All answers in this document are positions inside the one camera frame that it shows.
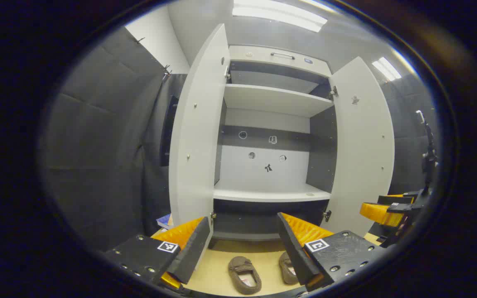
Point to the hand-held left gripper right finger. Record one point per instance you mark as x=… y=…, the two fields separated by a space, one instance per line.
x=292 y=244

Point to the white shoe cabinet door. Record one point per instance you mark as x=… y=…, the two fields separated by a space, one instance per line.
x=362 y=157
x=195 y=157

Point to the stack of books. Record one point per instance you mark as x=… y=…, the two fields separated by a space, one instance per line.
x=165 y=221

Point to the black backdrop cloth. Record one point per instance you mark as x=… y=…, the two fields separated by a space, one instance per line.
x=97 y=157

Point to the long ceiling light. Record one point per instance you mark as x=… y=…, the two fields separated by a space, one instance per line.
x=280 y=14

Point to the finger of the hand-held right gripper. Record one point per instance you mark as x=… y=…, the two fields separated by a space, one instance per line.
x=393 y=199
x=377 y=213

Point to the brown fuzzy shoe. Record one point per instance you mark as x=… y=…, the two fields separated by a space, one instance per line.
x=286 y=269
x=244 y=275

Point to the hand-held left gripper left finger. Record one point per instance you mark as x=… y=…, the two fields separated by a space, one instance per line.
x=193 y=248

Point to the small ceiling light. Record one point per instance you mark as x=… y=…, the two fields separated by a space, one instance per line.
x=386 y=69

